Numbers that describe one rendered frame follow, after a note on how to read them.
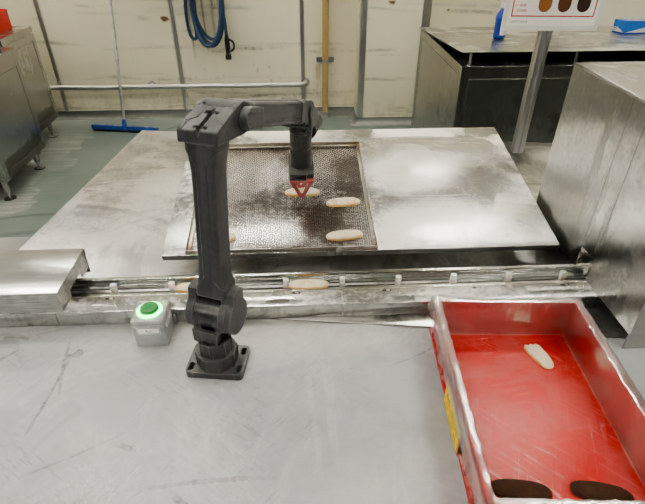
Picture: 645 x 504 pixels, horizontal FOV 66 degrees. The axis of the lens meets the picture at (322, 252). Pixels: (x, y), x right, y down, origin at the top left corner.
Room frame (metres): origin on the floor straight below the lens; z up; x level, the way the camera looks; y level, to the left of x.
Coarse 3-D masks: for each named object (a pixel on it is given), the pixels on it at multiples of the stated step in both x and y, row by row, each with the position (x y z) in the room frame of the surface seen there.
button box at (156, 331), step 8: (168, 304) 0.85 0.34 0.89; (168, 312) 0.84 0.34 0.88; (136, 320) 0.79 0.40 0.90; (144, 320) 0.79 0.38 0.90; (152, 320) 0.79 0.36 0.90; (160, 320) 0.80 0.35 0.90; (168, 320) 0.83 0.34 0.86; (176, 320) 0.87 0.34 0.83; (136, 328) 0.79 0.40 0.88; (144, 328) 0.79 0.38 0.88; (152, 328) 0.79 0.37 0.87; (160, 328) 0.79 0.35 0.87; (168, 328) 0.82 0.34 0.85; (136, 336) 0.79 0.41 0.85; (144, 336) 0.79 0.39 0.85; (152, 336) 0.79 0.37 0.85; (160, 336) 0.79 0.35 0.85; (168, 336) 0.81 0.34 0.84; (144, 344) 0.79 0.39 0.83; (152, 344) 0.79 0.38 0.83; (160, 344) 0.79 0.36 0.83
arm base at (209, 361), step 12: (228, 336) 0.74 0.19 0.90; (204, 348) 0.71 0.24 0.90; (216, 348) 0.71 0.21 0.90; (228, 348) 0.73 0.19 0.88; (240, 348) 0.77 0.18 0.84; (192, 360) 0.74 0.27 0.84; (204, 360) 0.71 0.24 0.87; (216, 360) 0.71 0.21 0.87; (228, 360) 0.71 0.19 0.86; (240, 360) 0.74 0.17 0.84; (192, 372) 0.70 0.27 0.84; (204, 372) 0.70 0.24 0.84; (216, 372) 0.70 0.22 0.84; (228, 372) 0.70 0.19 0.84; (240, 372) 0.70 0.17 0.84
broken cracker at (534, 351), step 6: (528, 348) 0.77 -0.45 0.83; (534, 348) 0.77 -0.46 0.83; (540, 348) 0.77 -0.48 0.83; (528, 354) 0.76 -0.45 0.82; (534, 354) 0.76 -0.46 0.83; (540, 354) 0.75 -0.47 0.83; (546, 354) 0.76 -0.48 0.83; (534, 360) 0.75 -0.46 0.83; (540, 360) 0.74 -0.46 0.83; (546, 360) 0.74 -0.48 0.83; (546, 366) 0.73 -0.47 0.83; (552, 366) 0.73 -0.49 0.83
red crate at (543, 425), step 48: (432, 336) 0.81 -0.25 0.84; (480, 336) 0.82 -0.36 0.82; (528, 336) 0.82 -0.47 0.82; (480, 384) 0.68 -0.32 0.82; (528, 384) 0.68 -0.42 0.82; (576, 384) 0.68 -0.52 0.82; (480, 432) 0.57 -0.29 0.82; (528, 432) 0.57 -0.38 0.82; (576, 432) 0.57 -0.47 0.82; (576, 480) 0.47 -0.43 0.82; (624, 480) 0.47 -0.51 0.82
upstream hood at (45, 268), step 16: (0, 256) 1.00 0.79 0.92; (16, 256) 1.00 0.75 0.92; (32, 256) 1.00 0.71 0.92; (48, 256) 1.00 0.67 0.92; (64, 256) 1.00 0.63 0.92; (80, 256) 1.01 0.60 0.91; (0, 272) 0.93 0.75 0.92; (16, 272) 0.93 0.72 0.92; (32, 272) 0.93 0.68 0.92; (48, 272) 0.93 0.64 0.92; (64, 272) 0.93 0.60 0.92; (80, 272) 0.99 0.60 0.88; (0, 288) 0.87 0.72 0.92; (16, 288) 0.87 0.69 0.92; (32, 288) 0.87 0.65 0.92; (48, 288) 0.87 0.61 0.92; (64, 288) 0.90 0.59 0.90; (0, 304) 0.85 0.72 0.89; (16, 304) 0.86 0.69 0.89; (32, 304) 0.86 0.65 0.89; (48, 304) 0.86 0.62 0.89; (64, 304) 0.88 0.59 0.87
